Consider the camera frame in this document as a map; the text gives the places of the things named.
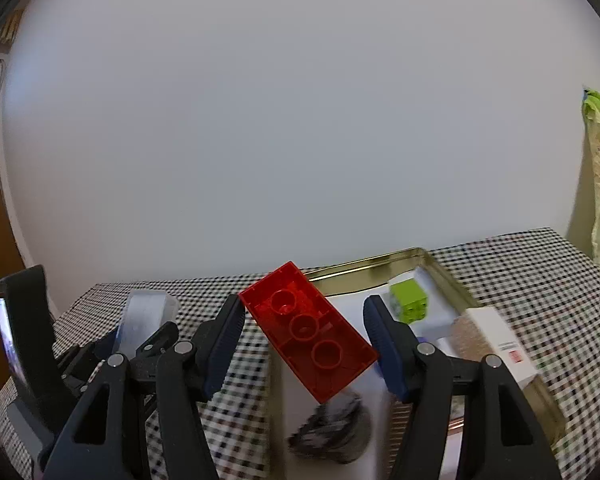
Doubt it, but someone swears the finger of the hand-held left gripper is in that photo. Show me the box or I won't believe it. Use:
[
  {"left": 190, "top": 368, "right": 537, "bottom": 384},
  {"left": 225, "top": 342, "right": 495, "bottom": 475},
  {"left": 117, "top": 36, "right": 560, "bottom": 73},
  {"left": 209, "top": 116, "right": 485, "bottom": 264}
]
[{"left": 130, "top": 321, "right": 180, "bottom": 361}]

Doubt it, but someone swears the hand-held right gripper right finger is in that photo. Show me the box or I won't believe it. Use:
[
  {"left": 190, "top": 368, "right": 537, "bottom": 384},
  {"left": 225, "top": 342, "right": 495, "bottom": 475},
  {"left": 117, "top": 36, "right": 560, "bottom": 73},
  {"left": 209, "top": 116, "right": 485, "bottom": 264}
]
[{"left": 362, "top": 294, "right": 564, "bottom": 480}]

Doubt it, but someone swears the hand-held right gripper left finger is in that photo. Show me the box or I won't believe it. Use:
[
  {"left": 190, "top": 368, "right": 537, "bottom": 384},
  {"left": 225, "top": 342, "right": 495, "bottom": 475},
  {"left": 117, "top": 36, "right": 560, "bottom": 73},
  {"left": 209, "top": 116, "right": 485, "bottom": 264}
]
[{"left": 37, "top": 294, "right": 246, "bottom": 480}]

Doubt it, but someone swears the red toy brick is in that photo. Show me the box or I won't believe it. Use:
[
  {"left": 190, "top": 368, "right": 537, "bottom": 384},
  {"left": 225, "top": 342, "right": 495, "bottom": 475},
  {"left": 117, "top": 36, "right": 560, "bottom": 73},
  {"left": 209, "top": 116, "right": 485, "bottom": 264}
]
[{"left": 238, "top": 261, "right": 380, "bottom": 404}]

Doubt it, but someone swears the gold metal tin tray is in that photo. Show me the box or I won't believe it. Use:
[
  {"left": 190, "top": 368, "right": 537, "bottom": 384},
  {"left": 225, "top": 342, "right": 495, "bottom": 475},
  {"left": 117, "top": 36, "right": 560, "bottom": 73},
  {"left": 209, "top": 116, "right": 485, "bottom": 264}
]
[{"left": 269, "top": 246, "right": 567, "bottom": 480}]

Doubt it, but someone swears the clear plastic box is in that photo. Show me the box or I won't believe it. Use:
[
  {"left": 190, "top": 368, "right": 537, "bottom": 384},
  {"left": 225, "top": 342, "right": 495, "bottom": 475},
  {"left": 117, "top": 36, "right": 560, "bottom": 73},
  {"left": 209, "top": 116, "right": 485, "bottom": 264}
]
[{"left": 114, "top": 290, "right": 181, "bottom": 357}]

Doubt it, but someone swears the green toy block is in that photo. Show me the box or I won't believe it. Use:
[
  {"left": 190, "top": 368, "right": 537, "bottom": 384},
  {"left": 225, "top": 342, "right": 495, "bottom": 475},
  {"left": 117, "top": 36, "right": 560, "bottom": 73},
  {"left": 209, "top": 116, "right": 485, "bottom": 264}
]
[{"left": 389, "top": 276, "right": 430, "bottom": 325}]

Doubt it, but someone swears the black device with screen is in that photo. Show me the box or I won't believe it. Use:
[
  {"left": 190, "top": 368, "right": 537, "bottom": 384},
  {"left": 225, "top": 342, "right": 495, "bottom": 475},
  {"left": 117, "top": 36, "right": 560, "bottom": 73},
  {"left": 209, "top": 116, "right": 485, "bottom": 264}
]
[{"left": 0, "top": 265, "right": 78, "bottom": 433}]

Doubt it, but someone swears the white paper sheet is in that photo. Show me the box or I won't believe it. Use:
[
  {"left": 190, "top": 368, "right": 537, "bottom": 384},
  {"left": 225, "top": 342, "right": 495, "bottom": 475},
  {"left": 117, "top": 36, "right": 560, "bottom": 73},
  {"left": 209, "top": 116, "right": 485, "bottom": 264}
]
[{"left": 280, "top": 266, "right": 461, "bottom": 480}]

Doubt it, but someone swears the smartphone with lit screen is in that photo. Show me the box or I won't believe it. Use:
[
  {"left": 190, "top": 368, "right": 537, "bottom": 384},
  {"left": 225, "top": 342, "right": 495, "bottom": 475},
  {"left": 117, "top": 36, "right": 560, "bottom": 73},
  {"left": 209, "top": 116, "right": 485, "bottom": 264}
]
[{"left": 0, "top": 297, "right": 28, "bottom": 396}]

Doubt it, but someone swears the dark grey crumpled object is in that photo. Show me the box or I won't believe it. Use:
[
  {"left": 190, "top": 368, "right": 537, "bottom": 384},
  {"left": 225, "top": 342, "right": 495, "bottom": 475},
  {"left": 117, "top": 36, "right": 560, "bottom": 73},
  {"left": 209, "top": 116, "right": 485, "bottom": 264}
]
[{"left": 286, "top": 394, "right": 374, "bottom": 465}]

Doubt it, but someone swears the white cardboard box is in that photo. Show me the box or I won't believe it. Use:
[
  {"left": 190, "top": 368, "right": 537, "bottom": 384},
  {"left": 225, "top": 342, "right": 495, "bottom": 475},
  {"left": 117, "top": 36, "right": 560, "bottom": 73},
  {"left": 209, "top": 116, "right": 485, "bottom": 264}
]
[{"left": 462, "top": 306, "right": 541, "bottom": 391}]

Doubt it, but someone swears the checkered tablecloth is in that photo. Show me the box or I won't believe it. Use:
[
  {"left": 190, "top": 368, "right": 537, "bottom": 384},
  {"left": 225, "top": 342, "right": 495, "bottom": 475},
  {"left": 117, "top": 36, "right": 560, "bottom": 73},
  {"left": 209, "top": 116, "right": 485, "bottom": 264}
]
[{"left": 0, "top": 227, "right": 600, "bottom": 480}]

